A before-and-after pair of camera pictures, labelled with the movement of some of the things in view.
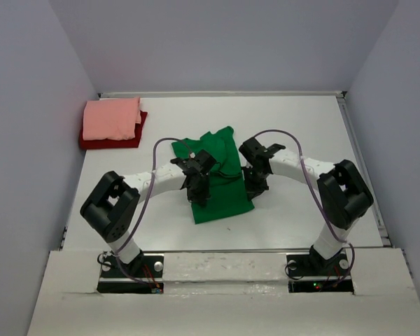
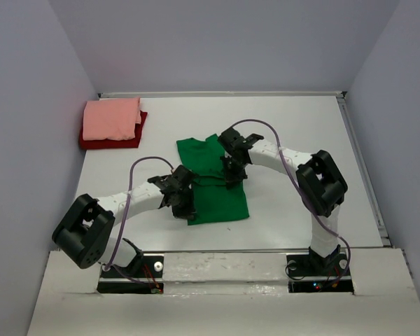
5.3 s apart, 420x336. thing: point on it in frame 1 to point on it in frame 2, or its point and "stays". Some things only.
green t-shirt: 229,194 stays
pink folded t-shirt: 111,119 stays
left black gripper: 201,198 to 187,212
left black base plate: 143,274 stays
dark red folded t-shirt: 114,143 stays
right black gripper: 253,190 to 232,180
